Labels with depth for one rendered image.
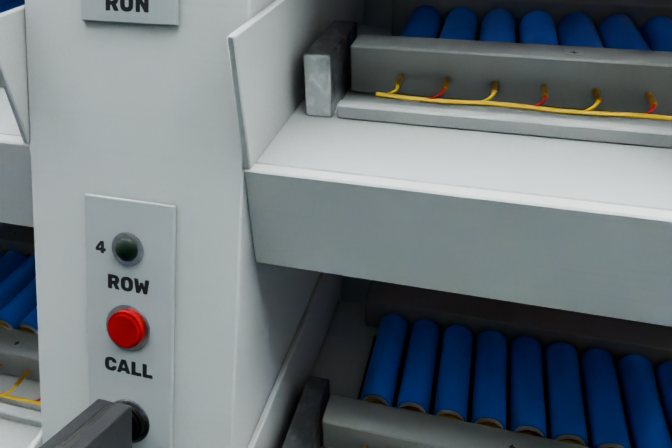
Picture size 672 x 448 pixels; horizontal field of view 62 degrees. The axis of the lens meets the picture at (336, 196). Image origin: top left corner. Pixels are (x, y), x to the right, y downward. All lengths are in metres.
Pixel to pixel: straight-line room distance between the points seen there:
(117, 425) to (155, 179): 0.10
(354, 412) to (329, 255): 0.12
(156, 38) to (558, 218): 0.16
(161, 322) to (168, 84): 0.10
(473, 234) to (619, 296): 0.06
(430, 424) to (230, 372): 0.12
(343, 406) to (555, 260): 0.15
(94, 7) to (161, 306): 0.12
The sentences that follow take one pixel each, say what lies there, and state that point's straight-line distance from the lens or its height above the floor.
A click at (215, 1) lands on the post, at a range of 0.21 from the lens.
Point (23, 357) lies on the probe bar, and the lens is 0.39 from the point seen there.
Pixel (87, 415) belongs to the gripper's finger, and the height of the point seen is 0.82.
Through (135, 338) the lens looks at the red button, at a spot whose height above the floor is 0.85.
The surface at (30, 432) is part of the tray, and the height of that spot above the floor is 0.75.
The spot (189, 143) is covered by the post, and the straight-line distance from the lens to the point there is 0.22.
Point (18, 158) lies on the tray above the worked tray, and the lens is 0.27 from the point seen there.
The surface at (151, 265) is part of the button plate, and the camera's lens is 0.24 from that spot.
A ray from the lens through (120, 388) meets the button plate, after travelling 0.27.
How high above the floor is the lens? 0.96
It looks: 12 degrees down
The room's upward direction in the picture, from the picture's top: 4 degrees clockwise
